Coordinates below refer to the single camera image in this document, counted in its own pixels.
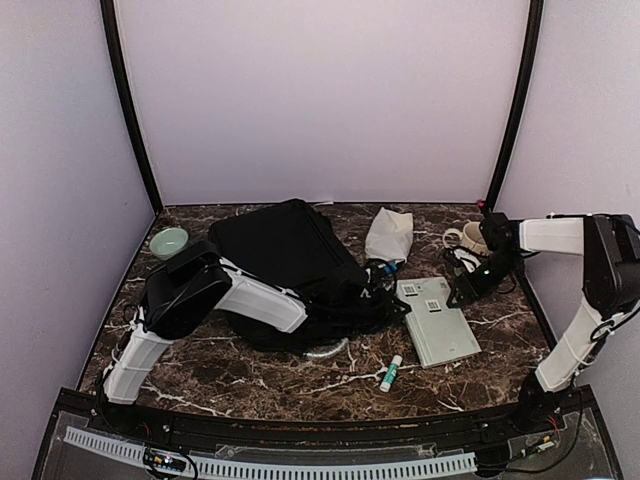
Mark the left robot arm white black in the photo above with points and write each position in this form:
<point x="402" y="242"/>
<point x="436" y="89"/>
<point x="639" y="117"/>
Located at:
<point x="178" y="296"/>

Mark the black marker blue cap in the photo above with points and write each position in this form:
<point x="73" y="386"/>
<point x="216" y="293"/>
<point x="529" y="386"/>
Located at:
<point x="385" y="268"/>

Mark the white tissue paper bag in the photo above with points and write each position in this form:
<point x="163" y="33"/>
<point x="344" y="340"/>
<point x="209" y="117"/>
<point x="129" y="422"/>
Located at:
<point x="390" y="236"/>

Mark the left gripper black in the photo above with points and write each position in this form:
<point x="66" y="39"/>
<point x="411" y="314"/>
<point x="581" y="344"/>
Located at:
<point x="387" y="309"/>

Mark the left black frame post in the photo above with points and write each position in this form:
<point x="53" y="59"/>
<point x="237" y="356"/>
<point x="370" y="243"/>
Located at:
<point x="123" y="88"/>

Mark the black student backpack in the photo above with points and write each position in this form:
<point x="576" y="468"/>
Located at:
<point x="292" y="245"/>

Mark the green white glue stick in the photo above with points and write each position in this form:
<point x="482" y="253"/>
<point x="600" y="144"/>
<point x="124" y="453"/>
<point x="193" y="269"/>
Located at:
<point x="391" y="374"/>

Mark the black frame post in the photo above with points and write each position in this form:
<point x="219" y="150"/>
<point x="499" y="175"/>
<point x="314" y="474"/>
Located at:
<point x="521" y="89"/>
<point x="123" y="88"/>

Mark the grey shrink-wrapped notebook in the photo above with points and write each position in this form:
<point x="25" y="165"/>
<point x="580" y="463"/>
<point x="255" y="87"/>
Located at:
<point x="440" y="334"/>

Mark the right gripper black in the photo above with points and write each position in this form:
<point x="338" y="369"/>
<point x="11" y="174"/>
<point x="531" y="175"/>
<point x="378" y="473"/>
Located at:
<point x="468" y="288"/>

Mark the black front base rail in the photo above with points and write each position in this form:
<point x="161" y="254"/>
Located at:
<point x="482" y="429"/>

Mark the pale green ceramic bowl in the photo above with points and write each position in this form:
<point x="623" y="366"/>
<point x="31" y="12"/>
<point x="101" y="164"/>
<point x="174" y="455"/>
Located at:
<point x="168" y="242"/>

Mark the cream patterned mug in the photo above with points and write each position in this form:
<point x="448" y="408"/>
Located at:
<point x="469" y="237"/>

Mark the right black frame post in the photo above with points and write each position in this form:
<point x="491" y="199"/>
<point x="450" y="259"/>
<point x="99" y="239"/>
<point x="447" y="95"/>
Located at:
<point x="521" y="89"/>

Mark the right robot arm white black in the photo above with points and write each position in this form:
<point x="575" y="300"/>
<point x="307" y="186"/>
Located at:
<point x="608" y="245"/>

